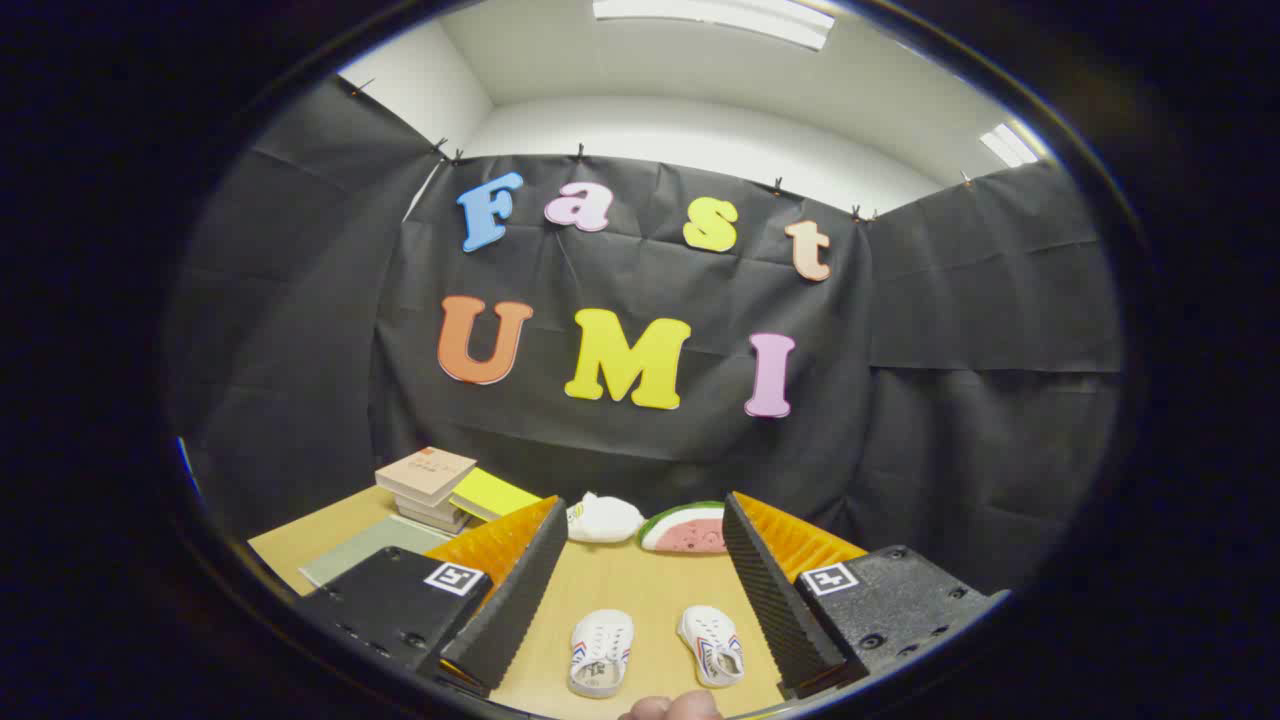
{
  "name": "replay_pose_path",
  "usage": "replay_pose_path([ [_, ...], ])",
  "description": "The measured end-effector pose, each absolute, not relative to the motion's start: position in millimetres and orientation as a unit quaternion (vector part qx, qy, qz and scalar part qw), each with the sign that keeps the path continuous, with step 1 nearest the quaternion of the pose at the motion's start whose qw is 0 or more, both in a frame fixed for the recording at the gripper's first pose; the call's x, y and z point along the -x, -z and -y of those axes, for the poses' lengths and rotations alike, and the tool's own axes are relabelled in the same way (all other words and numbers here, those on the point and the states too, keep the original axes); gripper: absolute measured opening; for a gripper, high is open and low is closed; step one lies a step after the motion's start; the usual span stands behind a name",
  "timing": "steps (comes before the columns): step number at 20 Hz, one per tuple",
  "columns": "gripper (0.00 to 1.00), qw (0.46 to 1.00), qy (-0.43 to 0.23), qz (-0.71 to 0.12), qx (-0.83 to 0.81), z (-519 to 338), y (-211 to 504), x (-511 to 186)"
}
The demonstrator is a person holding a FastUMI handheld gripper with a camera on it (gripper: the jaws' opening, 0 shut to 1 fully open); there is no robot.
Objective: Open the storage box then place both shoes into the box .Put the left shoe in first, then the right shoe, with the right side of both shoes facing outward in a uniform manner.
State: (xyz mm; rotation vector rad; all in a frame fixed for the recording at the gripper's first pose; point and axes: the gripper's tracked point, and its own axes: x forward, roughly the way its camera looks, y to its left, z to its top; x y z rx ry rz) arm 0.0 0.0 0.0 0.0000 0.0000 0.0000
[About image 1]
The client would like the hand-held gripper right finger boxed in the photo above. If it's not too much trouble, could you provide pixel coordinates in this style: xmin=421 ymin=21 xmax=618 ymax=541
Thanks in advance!
xmin=722 ymin=490 xmax=1011 ymax=701

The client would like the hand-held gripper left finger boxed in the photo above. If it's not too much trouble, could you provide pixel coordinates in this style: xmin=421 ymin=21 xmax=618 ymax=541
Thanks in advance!
xmin=292 ymin=495 xmax=571 ymax=699

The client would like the white canvas shoe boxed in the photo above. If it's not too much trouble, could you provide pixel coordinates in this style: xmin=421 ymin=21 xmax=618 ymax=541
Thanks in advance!
xmin=677 ymin=604 xmax=746 ymax=689
xmin=568 ymin=609 xmax=635 ymax=699

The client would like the green fabric storage box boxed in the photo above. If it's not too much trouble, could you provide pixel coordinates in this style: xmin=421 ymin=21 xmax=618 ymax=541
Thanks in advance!
xmin=298 ymin=514 xmax=459 ymax=591

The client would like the watermelon slice plush toy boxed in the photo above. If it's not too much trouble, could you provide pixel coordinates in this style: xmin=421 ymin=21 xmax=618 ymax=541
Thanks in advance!
xmin=637 ymin=501 xmax=729 ymax=556

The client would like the yellow book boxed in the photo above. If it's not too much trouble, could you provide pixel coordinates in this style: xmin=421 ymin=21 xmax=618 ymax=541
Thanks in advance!
xmin=448 ymin=467 xmax=544 ymax=524

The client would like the stack of pale books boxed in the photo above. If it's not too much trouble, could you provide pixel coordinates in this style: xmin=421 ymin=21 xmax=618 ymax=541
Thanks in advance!
xmin=393 ymin=493 xmax=473 ymax=534

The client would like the white plush toy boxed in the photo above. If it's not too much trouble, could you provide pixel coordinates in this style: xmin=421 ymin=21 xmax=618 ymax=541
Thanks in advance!
xmin=566 ymin=491 xmax=647 ymax=544

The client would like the beige book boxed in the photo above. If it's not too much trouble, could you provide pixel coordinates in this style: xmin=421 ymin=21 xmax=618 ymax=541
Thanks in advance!
xmin=375 ymin=447 xmax=478 ymax=506

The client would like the black backdrop cloth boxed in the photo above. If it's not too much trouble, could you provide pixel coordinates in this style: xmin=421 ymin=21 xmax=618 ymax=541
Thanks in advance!
xmin=165 ymin=75 xmax=1126 ymax=596

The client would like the small ceiling light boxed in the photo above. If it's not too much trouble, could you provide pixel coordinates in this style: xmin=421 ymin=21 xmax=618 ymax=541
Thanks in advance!
xmin=978 ymin=120 xmax=1041 ymax=169

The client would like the long ceiling light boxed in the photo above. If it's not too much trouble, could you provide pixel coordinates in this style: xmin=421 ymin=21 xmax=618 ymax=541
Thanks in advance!
xmin=592 ymin=0 xmax=836 ymax=51

